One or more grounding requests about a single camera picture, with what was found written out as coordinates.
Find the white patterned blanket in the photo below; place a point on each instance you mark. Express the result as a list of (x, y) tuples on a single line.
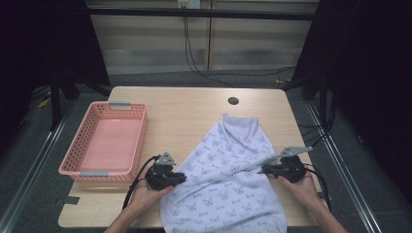
[(226, 181)]

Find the white wall outlet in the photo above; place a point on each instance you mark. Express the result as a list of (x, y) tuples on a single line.
[(189, 4)]

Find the person's right hand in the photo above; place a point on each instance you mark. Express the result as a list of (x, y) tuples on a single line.
[(306, 192)]

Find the person's left hand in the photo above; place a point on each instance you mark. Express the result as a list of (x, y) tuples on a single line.
[(145, 197)]

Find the black stand leg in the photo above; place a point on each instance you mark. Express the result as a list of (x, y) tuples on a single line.
[(55, 103)]

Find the black tape strip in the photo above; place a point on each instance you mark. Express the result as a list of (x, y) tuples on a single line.
[(69, 200)]

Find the dark curtain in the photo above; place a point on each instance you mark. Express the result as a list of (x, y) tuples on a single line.
[(372, 81), (42, 42)]

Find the metal floor rail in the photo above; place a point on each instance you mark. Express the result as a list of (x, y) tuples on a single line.
[(343, 168), (35, 161)]

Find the dark round table grommet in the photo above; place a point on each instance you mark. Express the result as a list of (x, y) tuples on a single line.
[(233, 100)]

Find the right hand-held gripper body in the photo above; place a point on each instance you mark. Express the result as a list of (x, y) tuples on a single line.
[(291, 170)]

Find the yellow object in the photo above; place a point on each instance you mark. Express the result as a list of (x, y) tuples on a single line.
[(43, 103)]

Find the black horizontal frame bar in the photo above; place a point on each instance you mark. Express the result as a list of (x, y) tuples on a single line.
[(194, 13)]

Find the pink perforated plastic basket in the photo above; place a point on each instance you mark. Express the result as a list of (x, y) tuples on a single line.
[(110, 142)]

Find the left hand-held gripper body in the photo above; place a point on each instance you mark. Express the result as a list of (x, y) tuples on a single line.
[(160, 178)]

